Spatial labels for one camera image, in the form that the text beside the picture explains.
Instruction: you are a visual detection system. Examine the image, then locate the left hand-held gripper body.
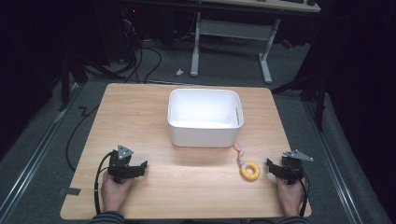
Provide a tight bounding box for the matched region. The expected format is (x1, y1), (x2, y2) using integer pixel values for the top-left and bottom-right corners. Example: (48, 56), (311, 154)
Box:
(106, 144), (135, 185)

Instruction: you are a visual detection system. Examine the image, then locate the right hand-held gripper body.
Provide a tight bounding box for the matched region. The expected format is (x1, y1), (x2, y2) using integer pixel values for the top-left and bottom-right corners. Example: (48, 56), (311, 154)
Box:
(280, 148), (314, 186)

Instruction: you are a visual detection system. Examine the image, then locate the yellow ring toy with rope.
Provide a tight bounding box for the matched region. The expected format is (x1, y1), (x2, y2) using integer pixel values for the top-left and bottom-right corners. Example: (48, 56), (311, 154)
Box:
(233, 142), (262, 182)

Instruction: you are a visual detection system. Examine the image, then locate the white plastic storage box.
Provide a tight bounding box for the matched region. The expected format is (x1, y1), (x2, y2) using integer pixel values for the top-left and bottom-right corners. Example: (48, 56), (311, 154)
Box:
(166, 88), (245, 148)

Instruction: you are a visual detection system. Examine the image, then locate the person's right hand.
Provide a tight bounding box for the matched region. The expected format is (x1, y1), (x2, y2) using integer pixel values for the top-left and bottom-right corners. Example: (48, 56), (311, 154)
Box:
(276, 176), (305, 218)

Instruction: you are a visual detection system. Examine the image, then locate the person's left hand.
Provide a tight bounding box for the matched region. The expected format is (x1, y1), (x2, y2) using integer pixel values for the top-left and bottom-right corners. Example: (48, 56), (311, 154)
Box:
(101, 171), (135, 215)

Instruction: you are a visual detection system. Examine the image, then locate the grey tape strip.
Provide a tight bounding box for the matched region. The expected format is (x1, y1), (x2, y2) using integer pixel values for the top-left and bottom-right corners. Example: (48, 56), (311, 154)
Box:
(58, 187), (82, 197)

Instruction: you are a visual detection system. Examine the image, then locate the dark metal stand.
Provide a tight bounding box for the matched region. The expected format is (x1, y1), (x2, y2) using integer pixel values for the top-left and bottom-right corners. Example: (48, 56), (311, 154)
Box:
(57, 50), (127, 112)
(271, 69), (329, 133)

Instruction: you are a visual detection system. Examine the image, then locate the white-legged desk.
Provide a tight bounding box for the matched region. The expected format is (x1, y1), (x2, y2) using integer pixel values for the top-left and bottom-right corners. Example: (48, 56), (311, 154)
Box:
(190, 0), (322, 85)

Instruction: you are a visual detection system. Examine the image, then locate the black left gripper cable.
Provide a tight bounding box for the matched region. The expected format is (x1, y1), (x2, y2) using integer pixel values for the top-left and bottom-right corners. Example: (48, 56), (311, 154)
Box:
(93, 151), (115, 216)

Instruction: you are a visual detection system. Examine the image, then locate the metal floor rail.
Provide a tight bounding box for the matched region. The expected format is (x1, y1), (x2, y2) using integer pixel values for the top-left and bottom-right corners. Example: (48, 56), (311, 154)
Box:
(302, 98), (366, 224)
(0, 83), (82, 217)

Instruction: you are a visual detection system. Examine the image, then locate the black floor cable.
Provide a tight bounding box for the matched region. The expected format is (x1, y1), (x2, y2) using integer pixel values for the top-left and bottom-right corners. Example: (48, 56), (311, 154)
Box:
(64, 105), (101, 173)

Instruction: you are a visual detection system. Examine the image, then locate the bundle of black cables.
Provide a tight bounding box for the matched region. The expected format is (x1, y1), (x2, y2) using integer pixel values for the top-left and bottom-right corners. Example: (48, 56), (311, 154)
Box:
(122, 18), (163, 85)

